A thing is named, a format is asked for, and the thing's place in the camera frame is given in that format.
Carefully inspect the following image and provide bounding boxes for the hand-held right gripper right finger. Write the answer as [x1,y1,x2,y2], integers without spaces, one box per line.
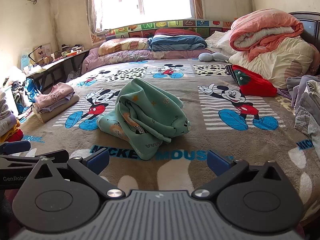
[192,150,290,198]

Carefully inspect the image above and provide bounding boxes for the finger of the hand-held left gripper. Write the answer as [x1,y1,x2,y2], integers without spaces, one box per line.
[0,141,42,168]

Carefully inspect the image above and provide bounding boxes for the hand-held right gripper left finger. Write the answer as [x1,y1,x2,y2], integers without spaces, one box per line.
[27,149,125,198]

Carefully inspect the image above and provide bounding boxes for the teal lion print garment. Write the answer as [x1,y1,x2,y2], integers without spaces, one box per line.
[97,78,192,161]

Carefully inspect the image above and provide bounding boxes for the stack of folded clothes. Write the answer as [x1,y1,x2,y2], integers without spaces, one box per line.
[0,90,24,144]

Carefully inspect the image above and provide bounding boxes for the folded pink beige clothes pile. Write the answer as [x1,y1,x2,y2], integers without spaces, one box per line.
[32,82,80,123]

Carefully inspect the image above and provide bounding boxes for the pile of grey clothes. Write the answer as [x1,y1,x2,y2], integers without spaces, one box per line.
[286,74,320,140]

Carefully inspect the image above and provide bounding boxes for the printed cartoon mouse blanket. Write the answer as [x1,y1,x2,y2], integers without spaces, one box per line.
[17,58,320,220]

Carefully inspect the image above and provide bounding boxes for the blue bag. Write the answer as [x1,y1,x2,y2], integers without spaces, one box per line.
[24,78,40,103]

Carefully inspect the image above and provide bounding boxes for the red garment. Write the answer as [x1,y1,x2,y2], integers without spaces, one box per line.
[226,64,285,97]

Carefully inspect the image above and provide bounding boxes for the dark desk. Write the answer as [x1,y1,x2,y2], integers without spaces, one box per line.
[25,49,90,93]

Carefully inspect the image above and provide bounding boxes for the black desk lamp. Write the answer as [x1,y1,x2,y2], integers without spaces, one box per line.
[27,45,43,63]

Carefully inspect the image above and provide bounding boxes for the white printed box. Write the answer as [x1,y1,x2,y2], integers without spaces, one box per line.
[35,43,53,61]

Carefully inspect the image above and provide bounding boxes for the grey plush toy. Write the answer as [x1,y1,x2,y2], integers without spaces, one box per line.
[199,52,229,62]

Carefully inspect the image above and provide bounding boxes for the purple quilt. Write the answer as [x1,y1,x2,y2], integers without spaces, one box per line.
[82,47,215,75]

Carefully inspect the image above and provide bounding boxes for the cluttered small boxes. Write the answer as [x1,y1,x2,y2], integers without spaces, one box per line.
[51,44,84,59]

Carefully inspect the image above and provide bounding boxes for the yellow printed pillow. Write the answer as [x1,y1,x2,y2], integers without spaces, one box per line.
[98,37,150,56]

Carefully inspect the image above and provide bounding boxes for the cream quilt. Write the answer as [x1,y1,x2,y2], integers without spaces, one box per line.
[229,36,320,90]

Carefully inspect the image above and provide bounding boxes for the blue folded blanket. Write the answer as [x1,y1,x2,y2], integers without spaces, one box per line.
[147,35,207,52]

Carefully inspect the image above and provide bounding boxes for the red pillow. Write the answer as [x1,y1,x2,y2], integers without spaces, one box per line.
[153,28,202,37]

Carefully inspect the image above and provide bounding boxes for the pink quilt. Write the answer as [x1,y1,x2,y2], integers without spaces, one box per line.
[229,9,304,62]

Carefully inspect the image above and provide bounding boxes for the sheer curtain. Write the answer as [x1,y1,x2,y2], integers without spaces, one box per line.
[86,0,110,37]

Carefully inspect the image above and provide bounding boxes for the dark wooden headboard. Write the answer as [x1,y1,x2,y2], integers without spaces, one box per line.
[287,11,320,77]

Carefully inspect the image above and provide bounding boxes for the window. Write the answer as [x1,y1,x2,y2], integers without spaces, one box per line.
[86,0,204,30]

